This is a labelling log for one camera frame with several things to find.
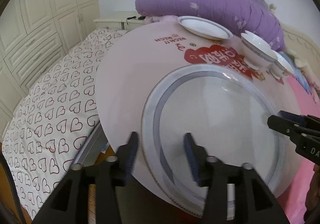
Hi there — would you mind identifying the cream panelled wardrobe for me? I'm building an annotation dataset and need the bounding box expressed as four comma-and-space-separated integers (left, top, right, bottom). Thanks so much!
0, 0, 100, 119

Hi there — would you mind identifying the white bowl grey rim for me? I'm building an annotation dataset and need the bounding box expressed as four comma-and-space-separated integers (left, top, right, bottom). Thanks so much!
240, 31, 278, 68
273, 51, 295, 78

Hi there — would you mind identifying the round pink printed table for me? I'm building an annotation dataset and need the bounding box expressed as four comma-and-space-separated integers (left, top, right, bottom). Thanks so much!
95, 18, 304, 204

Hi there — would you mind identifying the purple floral quilt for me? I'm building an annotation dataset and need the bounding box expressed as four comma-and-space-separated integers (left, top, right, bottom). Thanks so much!
135, 0, 287, 51

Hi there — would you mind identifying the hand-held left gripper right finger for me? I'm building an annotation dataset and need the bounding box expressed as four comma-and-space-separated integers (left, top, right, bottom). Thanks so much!
183, 133, 292, 224

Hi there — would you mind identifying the heart-print bed sheet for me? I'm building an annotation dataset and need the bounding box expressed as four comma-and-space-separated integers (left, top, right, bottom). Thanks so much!
1, 28, 130, 219

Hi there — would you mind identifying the cream headboard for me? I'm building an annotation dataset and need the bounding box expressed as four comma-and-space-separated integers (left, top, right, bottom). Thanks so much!
280, 21, 320, 104

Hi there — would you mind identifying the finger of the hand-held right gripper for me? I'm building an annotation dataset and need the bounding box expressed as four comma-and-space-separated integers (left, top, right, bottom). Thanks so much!
278, 110, 320, 131
267, 115, 307, 144

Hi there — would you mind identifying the light pink quilt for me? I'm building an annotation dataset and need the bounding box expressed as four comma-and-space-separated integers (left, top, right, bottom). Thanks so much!
146, 15, 180, 24

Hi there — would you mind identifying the small grey-rimmed plate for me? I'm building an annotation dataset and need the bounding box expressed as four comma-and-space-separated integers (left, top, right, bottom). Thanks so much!
177, 16, 234, 41

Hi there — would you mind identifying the cream nightstand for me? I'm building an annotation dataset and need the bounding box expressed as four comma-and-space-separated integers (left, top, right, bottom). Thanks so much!
94, 11, 160, 31

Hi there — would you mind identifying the blue floral pillow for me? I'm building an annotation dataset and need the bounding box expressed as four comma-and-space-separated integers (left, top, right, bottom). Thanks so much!
285, 51, 310, 92

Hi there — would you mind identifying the bright pink fleece blanket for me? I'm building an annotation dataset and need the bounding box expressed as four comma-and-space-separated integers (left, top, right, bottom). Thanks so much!
282, 74, 320, 224

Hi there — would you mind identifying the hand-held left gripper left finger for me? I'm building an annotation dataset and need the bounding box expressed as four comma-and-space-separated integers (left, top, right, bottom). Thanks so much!
31, 131, 139, 224

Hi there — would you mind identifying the large grey-rimmed plate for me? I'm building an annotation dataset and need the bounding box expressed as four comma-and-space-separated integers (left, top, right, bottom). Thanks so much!
141, 64, 285, 218

